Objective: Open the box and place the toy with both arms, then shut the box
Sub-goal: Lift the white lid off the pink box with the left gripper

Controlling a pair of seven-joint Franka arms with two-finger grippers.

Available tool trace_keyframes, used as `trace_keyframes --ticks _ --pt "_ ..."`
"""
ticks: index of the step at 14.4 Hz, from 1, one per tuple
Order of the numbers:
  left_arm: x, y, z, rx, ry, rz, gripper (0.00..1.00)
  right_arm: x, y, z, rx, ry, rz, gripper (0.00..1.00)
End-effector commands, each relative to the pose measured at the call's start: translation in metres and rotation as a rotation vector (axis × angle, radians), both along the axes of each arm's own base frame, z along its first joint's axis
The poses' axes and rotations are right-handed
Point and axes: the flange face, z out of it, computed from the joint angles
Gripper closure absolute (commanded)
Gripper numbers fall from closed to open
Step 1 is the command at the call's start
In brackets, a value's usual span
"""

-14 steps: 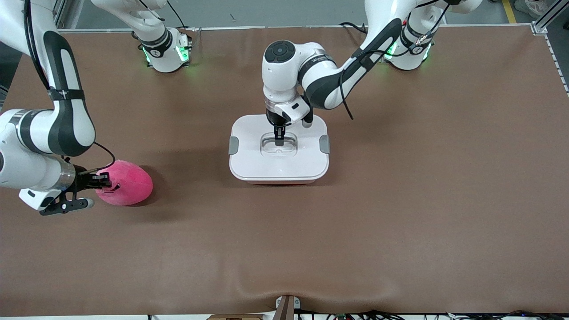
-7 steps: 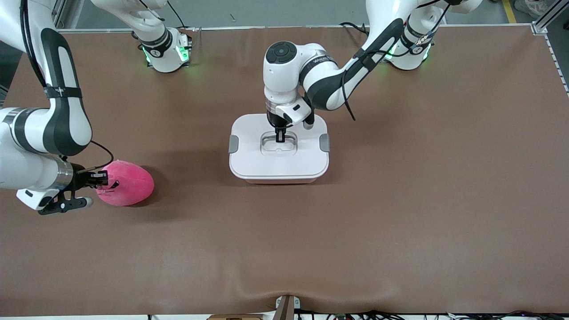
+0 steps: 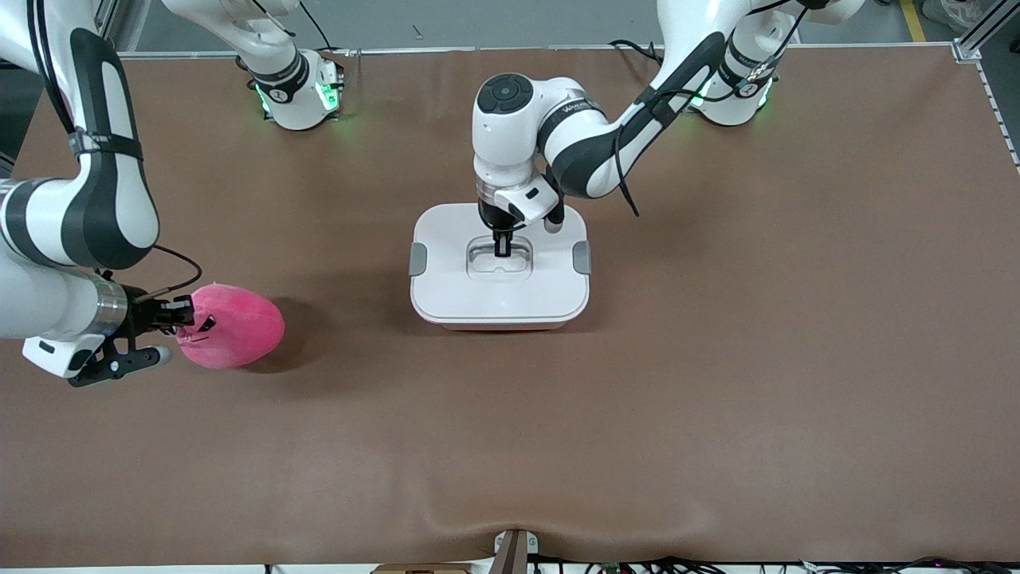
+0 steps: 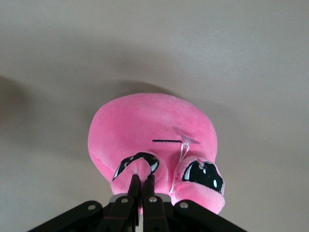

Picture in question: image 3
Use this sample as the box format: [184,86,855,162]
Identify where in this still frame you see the aluminium corner profile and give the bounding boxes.
[951,0,1020,63]

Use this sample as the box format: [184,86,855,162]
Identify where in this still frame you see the pink plush toy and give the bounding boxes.
[174,282,286,370]

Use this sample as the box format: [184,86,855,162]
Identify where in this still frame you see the brown table mat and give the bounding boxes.
[0,46,1020,568]

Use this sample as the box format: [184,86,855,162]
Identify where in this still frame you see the pink plastic box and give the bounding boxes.
[437,319,571,332]

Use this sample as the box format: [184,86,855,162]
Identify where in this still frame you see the black right base cable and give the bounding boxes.
[298,0,345,55]

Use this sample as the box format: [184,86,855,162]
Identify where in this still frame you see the white box lid grey clips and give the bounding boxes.
[409,203,593,327]

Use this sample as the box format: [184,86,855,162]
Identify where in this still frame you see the black left base cable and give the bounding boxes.
[609,39,664,66]

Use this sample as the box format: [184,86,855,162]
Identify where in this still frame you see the black base cable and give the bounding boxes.
[609,39,664,66]
[298,0,345,55]

